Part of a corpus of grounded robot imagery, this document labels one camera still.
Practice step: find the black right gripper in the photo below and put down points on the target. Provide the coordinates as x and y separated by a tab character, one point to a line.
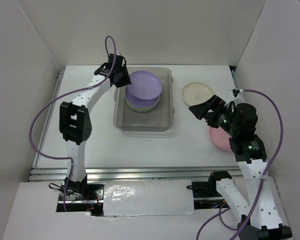
216	103

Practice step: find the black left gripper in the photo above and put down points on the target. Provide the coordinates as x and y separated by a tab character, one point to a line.
127	80

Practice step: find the cream plastic plate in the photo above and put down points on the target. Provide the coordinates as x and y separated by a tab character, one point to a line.
195	93

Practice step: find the purple plate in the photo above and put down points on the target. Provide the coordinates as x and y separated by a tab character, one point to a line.
144	86
141	103

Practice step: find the blue plastic plate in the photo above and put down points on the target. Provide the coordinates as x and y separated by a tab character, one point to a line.
142	110

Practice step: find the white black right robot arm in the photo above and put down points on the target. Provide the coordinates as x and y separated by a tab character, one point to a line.
257	216

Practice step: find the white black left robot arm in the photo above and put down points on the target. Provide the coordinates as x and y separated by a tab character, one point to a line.
75	123

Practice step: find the clear plastic bin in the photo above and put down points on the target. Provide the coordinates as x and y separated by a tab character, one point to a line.
159	118

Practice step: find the pink plastic plate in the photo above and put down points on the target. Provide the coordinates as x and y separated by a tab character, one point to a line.
220	139

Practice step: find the white glossy cover panel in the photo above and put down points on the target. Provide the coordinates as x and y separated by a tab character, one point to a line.
147	198

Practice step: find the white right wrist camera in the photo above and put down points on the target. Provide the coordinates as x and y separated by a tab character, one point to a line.
236	96

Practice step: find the aluminium rail frame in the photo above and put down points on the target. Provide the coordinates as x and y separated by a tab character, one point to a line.
182	151

